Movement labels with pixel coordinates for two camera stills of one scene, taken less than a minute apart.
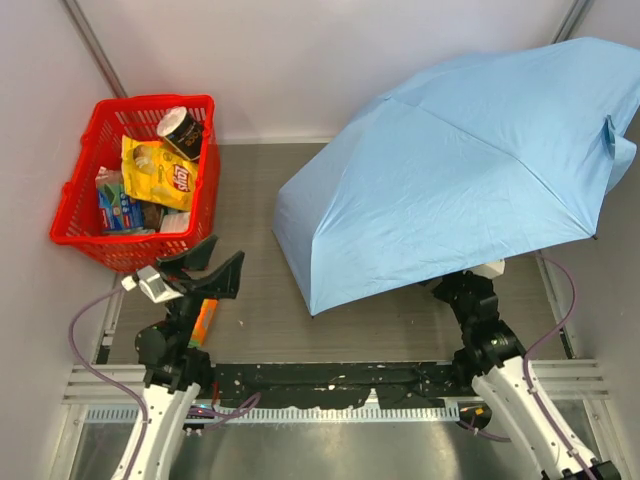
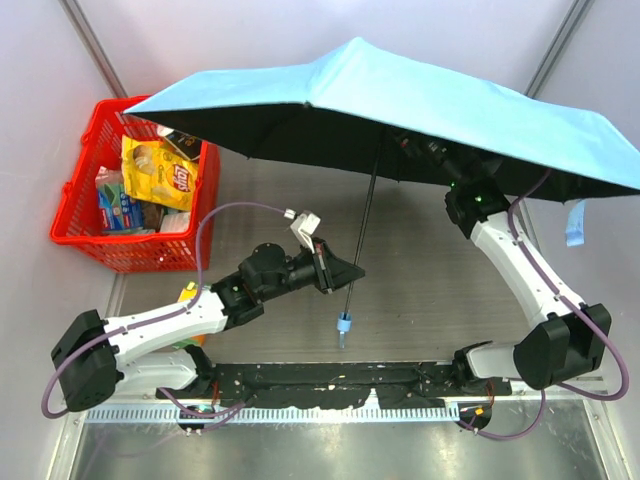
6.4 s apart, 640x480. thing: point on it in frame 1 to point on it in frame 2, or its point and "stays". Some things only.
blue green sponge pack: (117, 211) stays
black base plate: (396, 384) stays
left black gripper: (187, 284) to (324, 266)
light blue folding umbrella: (505, 155) to (359, 112)
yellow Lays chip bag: (155, 172) stays
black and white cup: (183, 131) stays
